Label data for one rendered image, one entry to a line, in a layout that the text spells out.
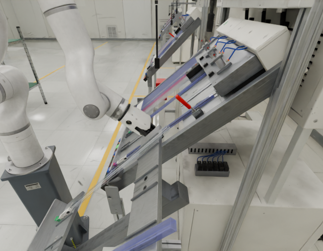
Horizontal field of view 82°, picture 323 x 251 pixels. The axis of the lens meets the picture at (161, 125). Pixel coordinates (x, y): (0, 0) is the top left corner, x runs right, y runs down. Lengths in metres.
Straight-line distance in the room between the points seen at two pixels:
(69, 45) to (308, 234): 1.25
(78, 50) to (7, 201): 1.61
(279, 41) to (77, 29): 0.53
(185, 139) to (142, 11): 8.90
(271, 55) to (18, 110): 0.90
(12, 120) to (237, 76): 0.82
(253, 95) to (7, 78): 0.84
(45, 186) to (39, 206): 0.14
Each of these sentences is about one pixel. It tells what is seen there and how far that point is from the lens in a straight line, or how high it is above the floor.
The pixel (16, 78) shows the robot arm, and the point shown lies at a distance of 0.92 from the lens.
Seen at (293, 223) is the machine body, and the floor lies 0.50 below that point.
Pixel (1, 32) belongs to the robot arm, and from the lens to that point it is 0.80.
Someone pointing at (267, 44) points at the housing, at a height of 1.24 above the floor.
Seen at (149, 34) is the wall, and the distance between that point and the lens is 9.40.
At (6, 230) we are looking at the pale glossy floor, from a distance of 1.84.
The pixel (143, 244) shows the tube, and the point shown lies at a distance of 0.29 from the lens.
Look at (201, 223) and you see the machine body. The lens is 0.99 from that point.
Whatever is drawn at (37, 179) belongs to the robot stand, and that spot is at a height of 0.65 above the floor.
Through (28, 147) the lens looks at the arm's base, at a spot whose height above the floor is 0.80.
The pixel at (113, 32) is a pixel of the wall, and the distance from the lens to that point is 9.69.
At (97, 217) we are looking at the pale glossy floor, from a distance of 1.61.
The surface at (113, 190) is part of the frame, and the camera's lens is 0.75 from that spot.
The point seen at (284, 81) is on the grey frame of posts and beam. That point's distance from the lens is 0.55.
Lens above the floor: 1.31
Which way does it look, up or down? 32 degrees down
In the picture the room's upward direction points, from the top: straight up
